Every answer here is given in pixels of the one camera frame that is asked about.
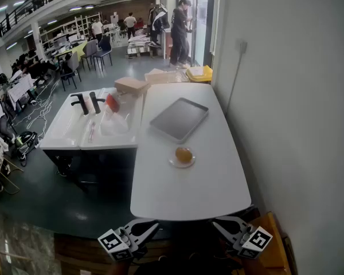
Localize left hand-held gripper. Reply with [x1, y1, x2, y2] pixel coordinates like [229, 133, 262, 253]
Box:
[97, 218, 161, 262]

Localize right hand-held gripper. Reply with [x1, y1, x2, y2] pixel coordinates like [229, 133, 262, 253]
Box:
[212, 215, 273, 260]

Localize small white saucer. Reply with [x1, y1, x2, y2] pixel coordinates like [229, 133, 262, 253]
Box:
[168, 146, 197, 169]

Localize wooden stool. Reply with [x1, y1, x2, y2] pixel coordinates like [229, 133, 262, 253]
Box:
[240, 210, 293, 275]

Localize person's black t-shirt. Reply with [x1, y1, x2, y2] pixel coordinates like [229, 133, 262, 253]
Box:
[137, 252, 239, 275]

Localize white ceramic sink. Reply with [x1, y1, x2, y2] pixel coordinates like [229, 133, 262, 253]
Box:
[39, 92, 90, 151]
[79, 87, 146, 150]

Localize clear plastic bag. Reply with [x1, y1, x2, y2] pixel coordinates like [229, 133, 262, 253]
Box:
[99, 107, 130, 137]

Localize grey rectangular tray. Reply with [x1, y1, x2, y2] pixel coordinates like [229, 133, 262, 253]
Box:
[149, 97, 209, 144]

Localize red packet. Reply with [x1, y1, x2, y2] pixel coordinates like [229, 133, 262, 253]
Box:
[105, 93, 121, 113]

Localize black faucet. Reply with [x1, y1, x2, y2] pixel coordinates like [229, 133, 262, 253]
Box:
[89, 91, 106, 114]
[70, 93, 90, 116]

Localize brown cardboard box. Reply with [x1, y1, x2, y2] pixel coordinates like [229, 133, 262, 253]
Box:
[114, 77, 151, 97]

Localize black backpack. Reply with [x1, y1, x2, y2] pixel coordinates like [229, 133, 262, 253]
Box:
[14, 130, 38, 162]

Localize plastic-wrapped flat box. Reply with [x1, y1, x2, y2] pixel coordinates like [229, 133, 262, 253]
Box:
[144, 68, 190, 85]

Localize yellow bin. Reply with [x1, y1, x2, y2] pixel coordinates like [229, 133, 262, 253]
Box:
[185, 65, 213, 84]

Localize dark office chair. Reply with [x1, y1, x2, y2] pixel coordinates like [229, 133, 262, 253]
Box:
[60, 52, 83, 92]

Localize pallet stack of boards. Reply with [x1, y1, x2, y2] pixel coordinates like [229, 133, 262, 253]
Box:
[127, 34, 163, 59]

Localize blue chair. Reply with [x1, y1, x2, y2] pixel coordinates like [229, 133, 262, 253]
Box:
[92, 35, 114, 71]

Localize grey chair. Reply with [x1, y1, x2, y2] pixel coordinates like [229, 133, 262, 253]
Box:
[80, 40, 99, 71]

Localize coat rack with clothes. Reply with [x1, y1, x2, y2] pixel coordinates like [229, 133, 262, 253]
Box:
[147, 3, 170, 49]

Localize glass door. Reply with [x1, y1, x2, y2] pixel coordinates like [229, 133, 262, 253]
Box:
[189, 0, 216, 67]

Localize white shelving unit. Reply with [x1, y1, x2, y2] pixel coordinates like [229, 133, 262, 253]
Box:
[40, 12, 103, 51]

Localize black balcony railing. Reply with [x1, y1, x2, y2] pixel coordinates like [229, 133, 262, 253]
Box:
[0, 0, 98, 44]

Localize grey wall cable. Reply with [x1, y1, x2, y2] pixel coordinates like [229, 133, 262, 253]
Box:
[226, 52, 244, 114]

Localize white floor cables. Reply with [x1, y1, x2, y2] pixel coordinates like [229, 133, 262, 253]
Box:
[10, 76, 61, 131]

